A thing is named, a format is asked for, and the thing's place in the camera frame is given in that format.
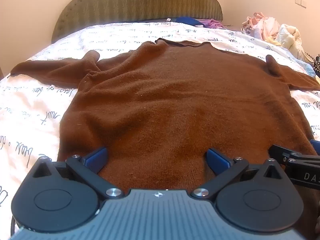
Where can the purple cloth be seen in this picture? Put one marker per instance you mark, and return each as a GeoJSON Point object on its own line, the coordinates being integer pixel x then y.
{"type": "Point", "coordinates": [212, 23]}

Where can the white script-printed blanket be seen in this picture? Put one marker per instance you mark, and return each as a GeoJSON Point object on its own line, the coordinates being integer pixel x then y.
{"type": "Point", "coordinates": [32, 100]}

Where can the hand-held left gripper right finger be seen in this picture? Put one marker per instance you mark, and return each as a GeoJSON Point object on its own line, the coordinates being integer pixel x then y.
{"type": "Point", "coordinates": [217, 161]}

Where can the black and white patterned cloth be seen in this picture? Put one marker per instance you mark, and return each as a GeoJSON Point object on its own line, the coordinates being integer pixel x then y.
{"type": "Point", "coordinates": [316, 63]}

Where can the green padded headboard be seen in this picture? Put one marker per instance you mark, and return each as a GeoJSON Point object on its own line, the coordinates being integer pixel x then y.
{"type": "Point", "coordinates": [140, 0]}

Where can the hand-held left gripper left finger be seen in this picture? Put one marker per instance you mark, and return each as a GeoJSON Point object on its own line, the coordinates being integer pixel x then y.
{"type": "Point", "coordinates": [96, 158]}

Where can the light blue cloth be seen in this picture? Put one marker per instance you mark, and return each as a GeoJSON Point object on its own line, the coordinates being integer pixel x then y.
{"type": "Point", "coordinates": [303, 66]}

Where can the white wall switch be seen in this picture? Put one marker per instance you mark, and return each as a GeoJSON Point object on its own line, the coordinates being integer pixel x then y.
{"type": "Point", "coordinates": [300, 2]}

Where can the yellow cloth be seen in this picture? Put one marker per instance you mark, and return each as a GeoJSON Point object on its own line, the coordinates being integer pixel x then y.
{"type": "Point", "coordinates": [273, 41]}

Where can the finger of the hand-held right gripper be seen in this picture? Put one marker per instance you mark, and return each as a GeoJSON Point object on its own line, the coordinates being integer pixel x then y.
{"type": "Point", "coordinates": [295, 157]}
{"type": "Point", "coordinates": [316, 145]}

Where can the brown knit sweater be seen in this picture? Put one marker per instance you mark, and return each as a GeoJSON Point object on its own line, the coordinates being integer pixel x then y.
{"type": "Point", "coordinates": [175, 100]}

